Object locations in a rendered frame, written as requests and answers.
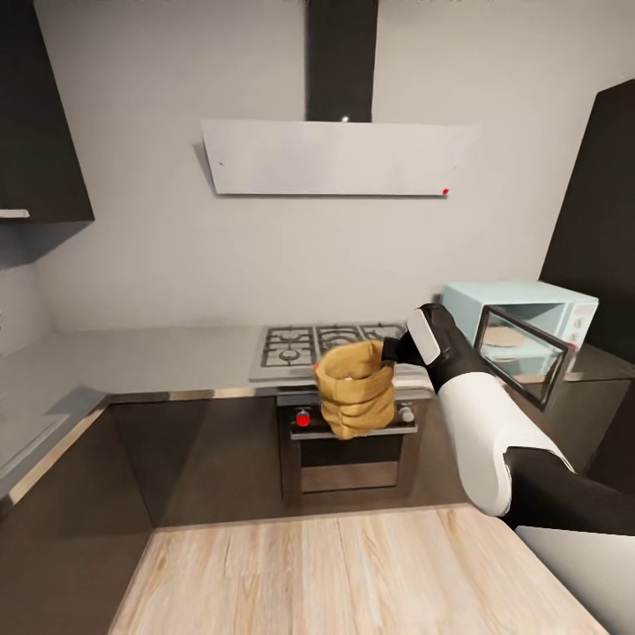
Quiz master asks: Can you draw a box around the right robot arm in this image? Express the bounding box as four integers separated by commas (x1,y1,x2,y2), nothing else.
382,304,635,635

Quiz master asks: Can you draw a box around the popcorn bag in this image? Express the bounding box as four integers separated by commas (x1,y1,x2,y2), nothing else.
315,340,397,439

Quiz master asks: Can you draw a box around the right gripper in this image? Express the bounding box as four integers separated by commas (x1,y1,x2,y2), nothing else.
382,338,424,368

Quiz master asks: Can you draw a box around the microwave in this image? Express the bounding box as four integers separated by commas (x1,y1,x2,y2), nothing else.
440,280,599,415

